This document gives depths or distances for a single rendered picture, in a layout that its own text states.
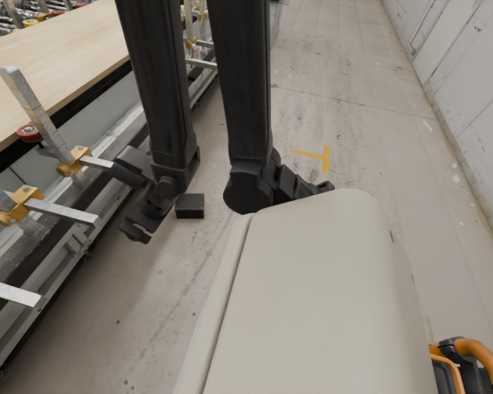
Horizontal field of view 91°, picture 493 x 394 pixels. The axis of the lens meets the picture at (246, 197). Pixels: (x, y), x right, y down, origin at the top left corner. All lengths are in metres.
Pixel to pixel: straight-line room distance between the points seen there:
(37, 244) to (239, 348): 1.00
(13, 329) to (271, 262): 1.56
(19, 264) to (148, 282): 0.75
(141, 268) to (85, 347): 0.46
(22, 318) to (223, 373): 1.53
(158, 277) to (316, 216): 1.52
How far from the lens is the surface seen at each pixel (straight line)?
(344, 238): 0.18
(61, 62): 1.72
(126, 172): 0.48
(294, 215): 0.21
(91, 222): 0.90
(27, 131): 1.24
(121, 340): 1.62
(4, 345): 1.67
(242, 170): 0.32
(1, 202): 1.02
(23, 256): 1.12
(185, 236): 1.76
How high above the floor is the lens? 1.52
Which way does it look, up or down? 51 degrees down
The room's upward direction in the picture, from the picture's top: 8 degrees clockwise
